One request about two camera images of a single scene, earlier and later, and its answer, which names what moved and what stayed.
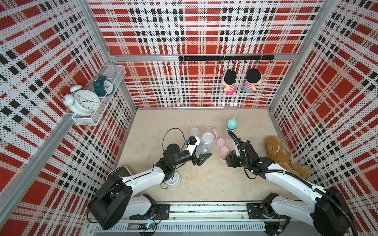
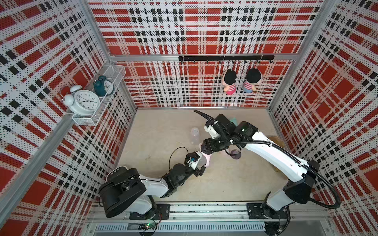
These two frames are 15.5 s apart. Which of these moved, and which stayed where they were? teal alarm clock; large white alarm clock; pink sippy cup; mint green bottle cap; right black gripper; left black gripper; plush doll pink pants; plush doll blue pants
Moved: pink sippy cup; right black gripper; left black gripper
Stayed: large white alarm clock; teal alarm clock; mint green bottle cap; plush doll blue pants; plush doll pink pants
